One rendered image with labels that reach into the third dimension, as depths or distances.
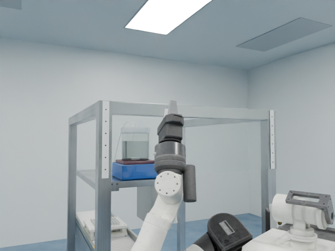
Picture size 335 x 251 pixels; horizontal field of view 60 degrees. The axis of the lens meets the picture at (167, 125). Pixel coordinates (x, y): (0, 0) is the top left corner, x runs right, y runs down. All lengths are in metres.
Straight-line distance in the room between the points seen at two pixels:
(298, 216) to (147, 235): 0.35
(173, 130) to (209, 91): 4.84
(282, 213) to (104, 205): 0.82
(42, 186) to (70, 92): 1.44
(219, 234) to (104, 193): 0.64
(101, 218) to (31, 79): 3.56
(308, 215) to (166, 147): 0.37
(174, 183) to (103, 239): 0.71
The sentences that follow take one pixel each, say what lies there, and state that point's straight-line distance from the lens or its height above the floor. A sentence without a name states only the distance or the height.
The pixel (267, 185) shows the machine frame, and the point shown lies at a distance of 1.80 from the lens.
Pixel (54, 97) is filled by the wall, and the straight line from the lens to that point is 4.66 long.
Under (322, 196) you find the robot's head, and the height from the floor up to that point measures 1.35.
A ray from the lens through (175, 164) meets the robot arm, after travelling 0.77.
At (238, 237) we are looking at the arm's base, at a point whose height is 1.22.
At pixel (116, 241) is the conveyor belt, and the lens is 1.98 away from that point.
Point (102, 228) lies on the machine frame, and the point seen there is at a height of 1.09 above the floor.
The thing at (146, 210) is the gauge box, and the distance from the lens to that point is 1.54.
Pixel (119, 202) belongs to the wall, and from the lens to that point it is 4.91.
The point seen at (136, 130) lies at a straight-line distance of 1.34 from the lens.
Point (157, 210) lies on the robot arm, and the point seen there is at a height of 1.28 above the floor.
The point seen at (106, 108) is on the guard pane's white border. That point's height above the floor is 1.61.
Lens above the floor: 1.47
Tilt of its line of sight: 3 degrees up
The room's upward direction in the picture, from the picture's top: straight up
